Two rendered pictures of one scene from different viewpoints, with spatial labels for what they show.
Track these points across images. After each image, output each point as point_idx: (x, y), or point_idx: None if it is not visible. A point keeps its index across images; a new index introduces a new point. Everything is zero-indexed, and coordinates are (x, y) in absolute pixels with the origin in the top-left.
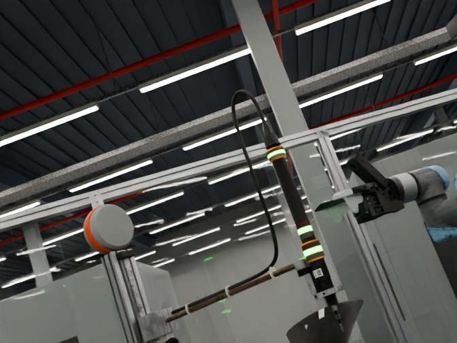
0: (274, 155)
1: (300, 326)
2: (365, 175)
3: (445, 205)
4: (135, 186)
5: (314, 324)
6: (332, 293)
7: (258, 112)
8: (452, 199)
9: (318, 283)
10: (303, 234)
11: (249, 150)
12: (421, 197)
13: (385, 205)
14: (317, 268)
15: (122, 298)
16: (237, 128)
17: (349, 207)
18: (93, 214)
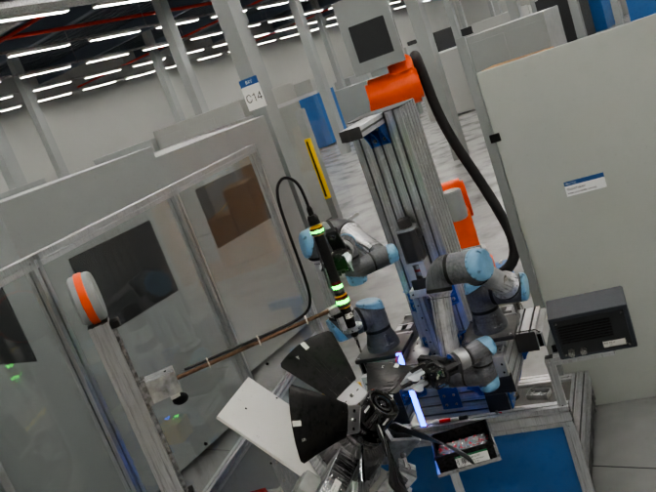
0: (321, 231)
1: (291, 358)
2: (337, 242)
3: (364, 262)
4: (65, 247)
5: (305, 354)
6: None
7: (304, 196)
8: (367, 257)
9: (348, 322)
10: (341, 289)
11: (136, 207)
12: None
13: (352, 264)
14: (349, 311)
15: (124, 366)
16: (281, 207)
17: (351, 267)
18: (89, 284)
